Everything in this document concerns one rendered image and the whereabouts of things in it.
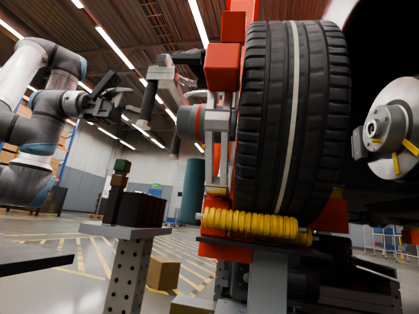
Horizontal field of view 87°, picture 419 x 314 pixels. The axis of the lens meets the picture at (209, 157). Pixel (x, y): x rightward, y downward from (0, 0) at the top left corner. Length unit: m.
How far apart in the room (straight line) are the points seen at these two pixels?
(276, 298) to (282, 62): 0.61
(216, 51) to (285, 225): 0.45
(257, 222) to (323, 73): 0.38
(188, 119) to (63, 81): 0.67
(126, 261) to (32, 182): 0.50
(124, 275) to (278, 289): 0.54
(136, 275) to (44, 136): 0.56
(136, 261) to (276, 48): 0.82
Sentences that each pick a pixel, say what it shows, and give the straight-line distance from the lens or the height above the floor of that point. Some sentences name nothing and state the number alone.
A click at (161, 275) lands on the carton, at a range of 1.79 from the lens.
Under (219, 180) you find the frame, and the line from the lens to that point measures 0.64.
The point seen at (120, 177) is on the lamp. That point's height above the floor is 0.60.
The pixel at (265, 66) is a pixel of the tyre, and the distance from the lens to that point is 0.56.
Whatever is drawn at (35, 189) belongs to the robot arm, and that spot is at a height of 0.54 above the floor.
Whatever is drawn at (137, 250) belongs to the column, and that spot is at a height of 0.37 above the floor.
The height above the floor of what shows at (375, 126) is 0.85.
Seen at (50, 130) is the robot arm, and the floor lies 0.71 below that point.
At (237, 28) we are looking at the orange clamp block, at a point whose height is 1.08.
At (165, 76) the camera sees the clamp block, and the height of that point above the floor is 0.91.
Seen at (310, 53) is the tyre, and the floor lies 0.89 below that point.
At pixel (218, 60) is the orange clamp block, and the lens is 0.52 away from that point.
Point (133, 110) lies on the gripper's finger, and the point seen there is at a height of 0.82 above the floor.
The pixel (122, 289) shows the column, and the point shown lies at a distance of 0.97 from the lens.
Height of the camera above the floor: 0.50
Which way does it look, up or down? 16 degrees up
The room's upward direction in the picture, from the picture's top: 7 degrees clockwise
